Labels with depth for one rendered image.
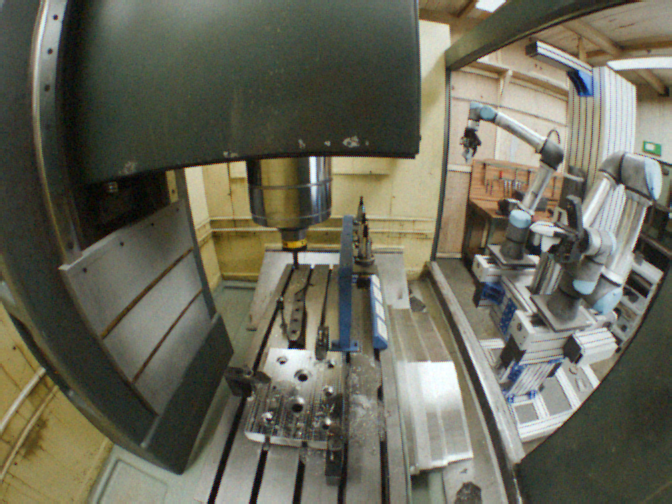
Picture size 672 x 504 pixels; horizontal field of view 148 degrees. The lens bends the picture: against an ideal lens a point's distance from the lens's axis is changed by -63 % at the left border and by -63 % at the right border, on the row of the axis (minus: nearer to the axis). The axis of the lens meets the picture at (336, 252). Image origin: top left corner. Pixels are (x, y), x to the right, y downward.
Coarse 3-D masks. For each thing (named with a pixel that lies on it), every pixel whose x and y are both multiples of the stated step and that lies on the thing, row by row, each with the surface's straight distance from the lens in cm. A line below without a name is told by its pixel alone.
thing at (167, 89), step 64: (128, 0) 61; (192, 0) 48; (256, 0) 42; (320, 0) 40; (384, 0) 40; (128, 64) 53; (192, 64) 43; (256, 64) 38; (320, 64) 36; (384, 64) 36; (128, 128) 50; (192, 128) 41; (256, 128) 36; (320, 128) 34; (384, 128) 34
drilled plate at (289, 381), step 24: (288, 360) 77; (312, 360) 77; (336, 360) 76; (264, 384) 73; (288, 384) 72; (312, 384) 71; (336, 384) 71; (264, 408) 69; (288, 408) 69; (312, 408) 67; (336, 408) 67; (264, 432) 66; (288, 432) 65; (312, 432) 64
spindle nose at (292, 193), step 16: (256, 160) 42; (272, 160) 41; (288, 160) 40; (304, 160) 41; (320, 160) 42; (256, 176) 43; (272, 176) 41; (288, 176) 40; (304, 176) 41; (320, 176) 43; (256, 192) 44; (272, 192) 42; (288, 192) 41; (304, 192) 41; (320, 192) 43; (256, 208) 45; (272, 208) 42; (288, 208) 42; (304, 208) 42; (320, 208) 44; (272, 224) 44; (288, 224) 43; (304, 224) 43
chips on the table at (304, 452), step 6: (252, 390) 84; (252, 396) 82; (246, 402) 82; (252, 444) 75; (264, 444) 75; (264, 450) 75; (300, 450) 72; (306, 450) 72; (312, 450) 72; (324, 450) 72; (300, 456) 72; (306, 456) 71; (312, 456) 71; (324, 456) 71; (342, 456) 72; (324, 468) 70; (342, 474) 71
